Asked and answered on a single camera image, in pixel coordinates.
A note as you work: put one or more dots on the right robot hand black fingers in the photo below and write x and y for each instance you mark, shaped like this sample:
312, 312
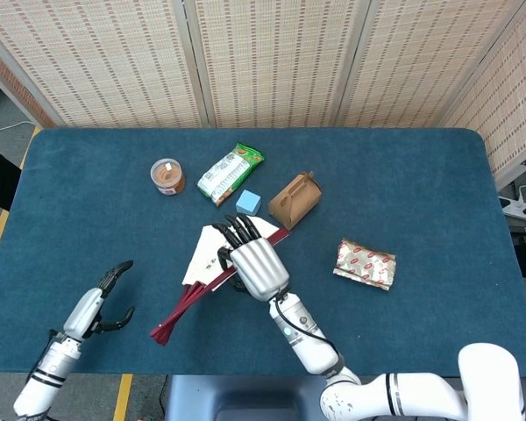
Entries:
258, 267

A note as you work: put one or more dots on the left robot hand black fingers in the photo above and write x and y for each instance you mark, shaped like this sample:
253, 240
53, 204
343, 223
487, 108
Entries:
85, 311

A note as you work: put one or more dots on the paper folding fan red ribs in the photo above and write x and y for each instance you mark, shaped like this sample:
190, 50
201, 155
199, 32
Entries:
201, 259

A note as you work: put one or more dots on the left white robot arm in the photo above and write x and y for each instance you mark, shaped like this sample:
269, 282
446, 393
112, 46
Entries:
48, 368

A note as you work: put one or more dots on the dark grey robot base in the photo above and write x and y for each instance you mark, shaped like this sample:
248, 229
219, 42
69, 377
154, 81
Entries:
245, 399

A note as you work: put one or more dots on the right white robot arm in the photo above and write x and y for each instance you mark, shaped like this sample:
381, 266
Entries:
307, 351

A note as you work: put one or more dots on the light blue foam cube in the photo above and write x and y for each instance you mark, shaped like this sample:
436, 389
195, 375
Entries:
249, 202

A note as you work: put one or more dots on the brown kraft paper gable box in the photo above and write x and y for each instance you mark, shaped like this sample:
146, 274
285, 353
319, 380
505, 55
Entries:
296, 201

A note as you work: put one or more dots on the green white snack bag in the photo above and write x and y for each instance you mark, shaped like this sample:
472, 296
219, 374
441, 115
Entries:
228, 175

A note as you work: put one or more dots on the silver foil packet red logos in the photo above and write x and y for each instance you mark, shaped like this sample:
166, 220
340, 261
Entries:
366, 265

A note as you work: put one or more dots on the clear plastic snack jar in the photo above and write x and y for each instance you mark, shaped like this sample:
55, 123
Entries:
168, 175

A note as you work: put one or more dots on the black clothed bystander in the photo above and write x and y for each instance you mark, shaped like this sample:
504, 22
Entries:
0, 180

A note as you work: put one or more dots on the blue carpet table cover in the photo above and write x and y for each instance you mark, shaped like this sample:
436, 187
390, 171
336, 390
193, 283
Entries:
399, 184

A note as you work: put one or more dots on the woven bamboo folding screen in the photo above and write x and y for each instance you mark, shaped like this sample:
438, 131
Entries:
267, 61

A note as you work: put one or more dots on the white power strip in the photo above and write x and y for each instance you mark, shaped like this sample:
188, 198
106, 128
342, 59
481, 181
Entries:
519, 208

